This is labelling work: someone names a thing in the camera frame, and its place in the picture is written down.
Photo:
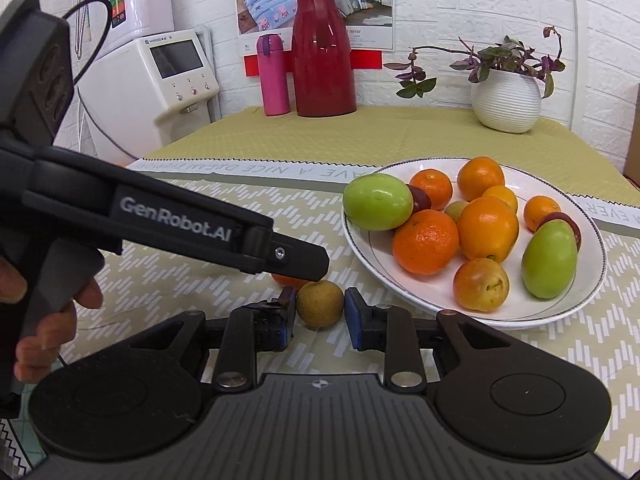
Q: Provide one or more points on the wall poster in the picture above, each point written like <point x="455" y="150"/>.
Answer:
<point x="260" y="0"/>

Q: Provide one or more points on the pink bottle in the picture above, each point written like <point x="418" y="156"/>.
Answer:
<point x="274" y="80"/>

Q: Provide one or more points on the small bumpy mandarin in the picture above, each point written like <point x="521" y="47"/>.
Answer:
<point x="432" y="185"/>

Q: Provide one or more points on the tall red thermos jug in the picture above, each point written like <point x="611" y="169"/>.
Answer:
<point x="324" y="60"/>

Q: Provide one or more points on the small yellow orange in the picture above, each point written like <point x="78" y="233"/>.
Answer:
<point x="502" y="196"/>

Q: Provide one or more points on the small yellow-green fruit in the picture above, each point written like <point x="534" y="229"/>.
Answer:
<point x="455" y="210"/>

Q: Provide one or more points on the olive green tablecloth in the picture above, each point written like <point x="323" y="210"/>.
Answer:
<point x="325" y="135"/>

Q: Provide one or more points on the white plate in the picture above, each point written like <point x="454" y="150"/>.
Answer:
<point x="430" y="290"/>

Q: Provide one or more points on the large bumpy mandarin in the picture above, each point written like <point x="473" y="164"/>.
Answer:
<point x="426" y="241"/>

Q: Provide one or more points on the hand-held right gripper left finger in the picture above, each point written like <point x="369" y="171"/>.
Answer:
<point x="289" y="317"/>

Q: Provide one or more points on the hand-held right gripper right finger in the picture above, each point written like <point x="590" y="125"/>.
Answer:
<point x="356" y="320"/>

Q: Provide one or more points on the large oblong green apple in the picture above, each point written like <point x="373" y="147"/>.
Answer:
<point x="549" y="259"/>

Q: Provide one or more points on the cardboard box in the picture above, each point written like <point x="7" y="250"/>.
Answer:
<point x="634" y="155"/>

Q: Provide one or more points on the red yellow peach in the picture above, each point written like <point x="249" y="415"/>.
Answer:
<point x="480" y="283"/>

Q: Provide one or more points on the white wall water purifier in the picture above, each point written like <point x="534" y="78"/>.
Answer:
<point x="145" y="0"/>

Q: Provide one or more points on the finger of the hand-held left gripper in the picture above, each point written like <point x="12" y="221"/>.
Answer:
<point x="295" y="260"/>

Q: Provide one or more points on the red wall strip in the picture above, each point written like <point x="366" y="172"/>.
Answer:
<point x="370" y="60"/>

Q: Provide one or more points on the person's left hand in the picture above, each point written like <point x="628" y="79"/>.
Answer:
<point x="50" y="345"/>

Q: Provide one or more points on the small brown round fruit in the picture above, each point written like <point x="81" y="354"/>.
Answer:
<point x="320" y="304"/>

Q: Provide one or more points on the potted plant in white pot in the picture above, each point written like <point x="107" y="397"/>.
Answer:
<point x="505" y="102"/>

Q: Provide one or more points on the large smooth orange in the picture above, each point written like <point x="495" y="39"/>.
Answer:
<point x="487" y="229"/>

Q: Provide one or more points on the small round green apple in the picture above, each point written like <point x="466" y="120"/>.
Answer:
<point x="377" y="201"/>

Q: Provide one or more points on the dark red plum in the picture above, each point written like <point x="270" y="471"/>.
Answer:
<point x="421" y="200"/>
<point x="567" y="222"/>

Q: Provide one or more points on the white water dispenser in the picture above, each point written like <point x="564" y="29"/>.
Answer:
<point x="130" y="105"/>

